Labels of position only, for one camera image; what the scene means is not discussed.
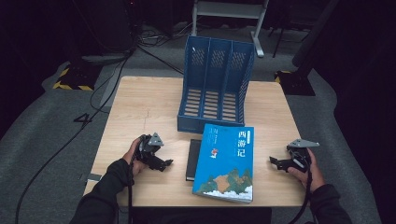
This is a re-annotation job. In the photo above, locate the person's left hand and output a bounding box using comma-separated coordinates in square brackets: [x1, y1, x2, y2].
[122, 137, 148, 175]

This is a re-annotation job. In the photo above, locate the dark slanted pole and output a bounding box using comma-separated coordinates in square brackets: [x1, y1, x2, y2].
[291, 0, 340, 68]

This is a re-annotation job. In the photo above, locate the blue plastic file rack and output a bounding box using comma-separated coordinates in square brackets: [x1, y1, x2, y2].
[177, 35, 256, 134]

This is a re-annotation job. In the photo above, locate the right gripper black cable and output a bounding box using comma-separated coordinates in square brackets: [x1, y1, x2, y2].
[288, 167, 314, 224]

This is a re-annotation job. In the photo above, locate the grey floor tape piece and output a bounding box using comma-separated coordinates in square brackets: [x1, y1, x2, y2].
[78, 173, 103, 183]

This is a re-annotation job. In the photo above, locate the black book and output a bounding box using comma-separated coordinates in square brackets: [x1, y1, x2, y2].
[185, 138, 203, 182]

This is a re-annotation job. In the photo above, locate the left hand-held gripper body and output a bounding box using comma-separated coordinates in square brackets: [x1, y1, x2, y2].
[135, 132, 165, 166]

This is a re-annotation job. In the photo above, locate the long black floor cable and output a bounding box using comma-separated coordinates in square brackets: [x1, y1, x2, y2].
[14, 46, 138, 224]

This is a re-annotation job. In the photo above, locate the white metal stand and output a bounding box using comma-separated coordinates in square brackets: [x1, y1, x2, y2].
[191, 0, 270, 59]

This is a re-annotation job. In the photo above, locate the person's right hand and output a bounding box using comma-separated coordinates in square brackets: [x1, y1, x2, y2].
[287, 148, 326, 193]

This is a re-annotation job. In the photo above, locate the tangle of floor cables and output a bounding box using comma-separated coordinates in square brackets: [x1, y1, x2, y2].
[136, 26, 194, 48]

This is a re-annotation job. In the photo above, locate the straight black floor cable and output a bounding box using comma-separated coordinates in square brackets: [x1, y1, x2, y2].
[136, 46, 185, 76]

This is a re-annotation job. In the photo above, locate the dark equipment case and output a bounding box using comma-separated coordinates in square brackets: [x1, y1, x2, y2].
[73, 0, 138, 55]

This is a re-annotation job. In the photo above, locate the thin looped black cable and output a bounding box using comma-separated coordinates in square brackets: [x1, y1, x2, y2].
[89, 57, 130, 115]

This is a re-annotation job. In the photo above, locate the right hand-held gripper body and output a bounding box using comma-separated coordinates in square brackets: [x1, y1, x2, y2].
[286, 138, 320, 174]

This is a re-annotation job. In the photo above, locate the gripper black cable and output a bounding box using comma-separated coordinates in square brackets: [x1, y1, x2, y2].
[126, 146, 138, 224]
[288, 167, 314, 224]

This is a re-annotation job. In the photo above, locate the blue illustrated book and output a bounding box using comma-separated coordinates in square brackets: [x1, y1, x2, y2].
[191, 123, 255, 204]

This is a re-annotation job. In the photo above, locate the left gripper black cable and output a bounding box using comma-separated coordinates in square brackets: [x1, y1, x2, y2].
[126, 146, 138, 224]

